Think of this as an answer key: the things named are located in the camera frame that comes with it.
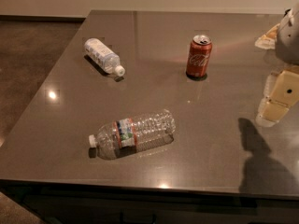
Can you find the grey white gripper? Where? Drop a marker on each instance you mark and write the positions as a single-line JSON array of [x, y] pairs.
[[288, 41]]

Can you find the red coke can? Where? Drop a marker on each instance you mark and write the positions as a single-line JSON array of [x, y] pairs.
[[199, 54]]

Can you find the clear empty plastic bottle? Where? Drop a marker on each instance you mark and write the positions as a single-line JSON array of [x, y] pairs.
[[129, 136]]

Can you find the white labelled water bottle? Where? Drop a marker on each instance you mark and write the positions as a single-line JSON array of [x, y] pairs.
[[102, 55]]

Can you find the crumpled snack bag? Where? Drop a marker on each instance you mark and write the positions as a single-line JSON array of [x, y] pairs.
[[268, 40]]

